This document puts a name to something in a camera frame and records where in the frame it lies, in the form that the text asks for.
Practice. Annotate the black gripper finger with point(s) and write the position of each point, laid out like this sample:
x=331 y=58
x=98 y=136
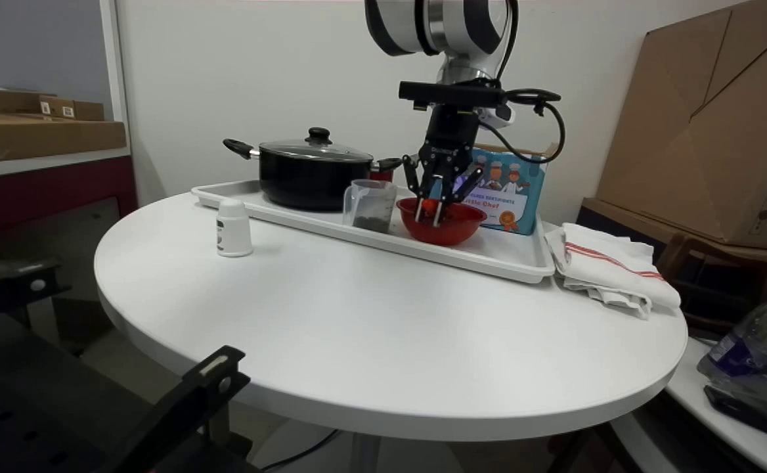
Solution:
x=421 y=186
x=459 y=187

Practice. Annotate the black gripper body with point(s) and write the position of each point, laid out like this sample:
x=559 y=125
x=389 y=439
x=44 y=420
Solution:
x=450 y=140

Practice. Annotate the red bowl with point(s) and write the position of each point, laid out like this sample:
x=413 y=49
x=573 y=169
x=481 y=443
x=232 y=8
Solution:
x=454 y=228

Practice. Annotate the clear measuring jar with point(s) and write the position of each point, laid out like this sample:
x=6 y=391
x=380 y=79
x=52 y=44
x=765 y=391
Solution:
x=371 y=208

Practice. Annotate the blue printed carton box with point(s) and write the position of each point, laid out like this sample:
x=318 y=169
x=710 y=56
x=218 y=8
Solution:
x=511 y=194

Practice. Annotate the white plastic tray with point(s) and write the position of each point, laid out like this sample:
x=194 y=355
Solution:
x=506 y=253

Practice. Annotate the glass pot lid black knob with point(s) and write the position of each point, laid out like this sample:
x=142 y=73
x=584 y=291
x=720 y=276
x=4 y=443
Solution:
x=314 y=150

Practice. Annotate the black cooking pot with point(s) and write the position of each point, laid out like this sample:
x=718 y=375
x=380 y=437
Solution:
x=305 y=182

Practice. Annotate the white towel red stripes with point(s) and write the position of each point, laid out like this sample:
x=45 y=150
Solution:
x=610 y=267

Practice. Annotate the small white bottle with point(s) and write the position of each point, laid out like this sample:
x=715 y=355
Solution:
x=236 y=233

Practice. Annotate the large brown cardboard box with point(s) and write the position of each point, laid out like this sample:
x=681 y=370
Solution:
x=715 y=133

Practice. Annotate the low brown cardboard box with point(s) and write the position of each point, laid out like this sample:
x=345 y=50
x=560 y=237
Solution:
x=715 y=280

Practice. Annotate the black metal stand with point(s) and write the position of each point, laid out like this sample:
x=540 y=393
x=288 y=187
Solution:
x=183 y=408

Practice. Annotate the grey bag with plastic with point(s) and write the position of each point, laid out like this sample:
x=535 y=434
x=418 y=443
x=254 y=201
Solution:
x=765 y=358

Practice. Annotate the white chair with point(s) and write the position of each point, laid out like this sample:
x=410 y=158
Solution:
x=735 y=421

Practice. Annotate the red cabinet white top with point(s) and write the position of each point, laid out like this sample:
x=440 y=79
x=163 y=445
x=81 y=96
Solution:
x=44 y=194

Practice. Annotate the flat cardboard box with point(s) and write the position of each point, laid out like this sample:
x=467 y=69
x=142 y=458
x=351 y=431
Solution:
x=44 y=137
x=18 y=100

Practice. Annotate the black office chair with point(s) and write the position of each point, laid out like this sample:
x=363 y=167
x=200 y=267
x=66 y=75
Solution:
x=6 y=384

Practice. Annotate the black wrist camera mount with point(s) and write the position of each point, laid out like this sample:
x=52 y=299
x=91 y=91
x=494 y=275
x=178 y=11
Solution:
x=454 y=92

